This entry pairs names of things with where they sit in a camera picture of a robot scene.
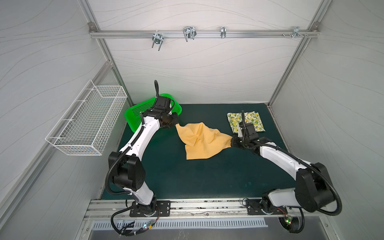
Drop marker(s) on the small metal hook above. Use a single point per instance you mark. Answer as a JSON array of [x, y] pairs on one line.
[[223, 32]]

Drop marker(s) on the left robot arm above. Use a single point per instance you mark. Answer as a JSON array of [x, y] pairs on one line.
[[126, 174]]

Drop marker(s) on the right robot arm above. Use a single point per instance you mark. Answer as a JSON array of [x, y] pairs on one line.
[[314, 190]]

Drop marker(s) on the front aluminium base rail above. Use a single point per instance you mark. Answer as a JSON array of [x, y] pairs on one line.
[[179, 208]]

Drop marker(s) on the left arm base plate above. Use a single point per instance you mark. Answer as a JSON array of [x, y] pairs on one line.
[[154, 209]]

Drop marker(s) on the white vent strip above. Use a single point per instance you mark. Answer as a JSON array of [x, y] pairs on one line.
[[173, 224]]

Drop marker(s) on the lemon print skirt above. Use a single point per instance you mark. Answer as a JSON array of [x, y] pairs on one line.
[[250, 118]]

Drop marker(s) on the left U-bolt clamp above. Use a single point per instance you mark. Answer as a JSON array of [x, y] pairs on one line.
[[157, 39]]

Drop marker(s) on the u-bolt clamp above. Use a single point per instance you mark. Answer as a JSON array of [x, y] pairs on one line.
[[189, 33], [157, 39]]

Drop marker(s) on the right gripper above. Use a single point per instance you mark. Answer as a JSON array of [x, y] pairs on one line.
[[236, 141]]

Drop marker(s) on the right bolt bracket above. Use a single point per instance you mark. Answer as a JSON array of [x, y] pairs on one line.
[[295, 34]]

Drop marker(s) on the green plastic basket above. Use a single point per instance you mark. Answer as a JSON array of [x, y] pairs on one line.
[[132, 114]]

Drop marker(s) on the horizontal aluminium rail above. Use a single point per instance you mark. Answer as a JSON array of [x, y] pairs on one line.
[[201, 34]]

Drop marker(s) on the yellow skirt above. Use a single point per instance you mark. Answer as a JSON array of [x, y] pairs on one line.
[[202, 142]]

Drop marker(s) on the white wire basket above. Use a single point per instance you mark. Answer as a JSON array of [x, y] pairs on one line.
[[87, 124]]

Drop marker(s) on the middle U-bolt clamp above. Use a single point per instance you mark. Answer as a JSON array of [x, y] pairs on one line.
[[189, 33]]

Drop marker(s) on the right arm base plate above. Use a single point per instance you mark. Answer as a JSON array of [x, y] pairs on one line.
[[255, 207]]

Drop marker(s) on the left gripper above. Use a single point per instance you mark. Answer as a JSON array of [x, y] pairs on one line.
[[174, 120]]

